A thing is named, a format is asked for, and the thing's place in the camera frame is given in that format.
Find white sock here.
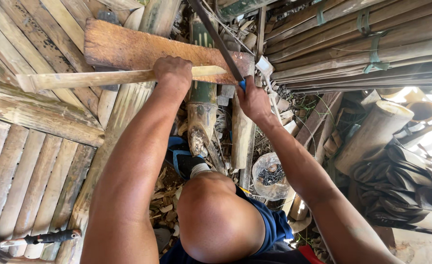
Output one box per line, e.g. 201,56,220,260
190,163,213,179

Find pale split bamboo stick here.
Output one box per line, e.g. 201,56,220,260
16,66,228,94

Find worn brown wooden plank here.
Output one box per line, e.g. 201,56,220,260
83,18,255,86

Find person's left hand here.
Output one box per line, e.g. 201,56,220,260
153,56,193,94

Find person's right hand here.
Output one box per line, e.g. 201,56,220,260
236,76,276,126

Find red object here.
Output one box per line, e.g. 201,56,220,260
298,245,326,264

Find pile of bamboo shavings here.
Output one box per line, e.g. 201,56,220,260
149,167,184,239

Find bundle of tied bamboo slats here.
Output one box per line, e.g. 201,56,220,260
263,0,432,92

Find stack of dark roof tiles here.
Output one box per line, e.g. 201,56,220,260
349,142,432,236

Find clear plastic bag of nails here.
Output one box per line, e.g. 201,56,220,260
251,152,292,201

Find black handled hammer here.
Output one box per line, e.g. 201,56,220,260
0,227,82,264

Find person's bare knee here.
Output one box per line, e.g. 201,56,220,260
176,172,266,264

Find green bamboo post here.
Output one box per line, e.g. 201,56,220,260
187,14,219,157

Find thick pale bamboo pole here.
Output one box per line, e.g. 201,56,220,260
334,100,415,176

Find cut bamboo tube sections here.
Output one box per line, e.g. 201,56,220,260
376,87,432,127

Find blue and black shoe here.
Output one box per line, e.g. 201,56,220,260
166,136,206,180

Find bamboo slat platform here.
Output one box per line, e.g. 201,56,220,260
0,0,143,264

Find dark green bamboo trunk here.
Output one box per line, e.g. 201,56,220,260
215,0,277,22

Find short tan bamboo piece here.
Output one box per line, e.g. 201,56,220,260
231,93,256,170

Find blue handled metal saw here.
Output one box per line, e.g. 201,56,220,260
187,0,247,91

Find white handled tool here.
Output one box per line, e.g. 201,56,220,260
255,55,283,123

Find grey wooden board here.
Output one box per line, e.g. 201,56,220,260
295,91,344,148

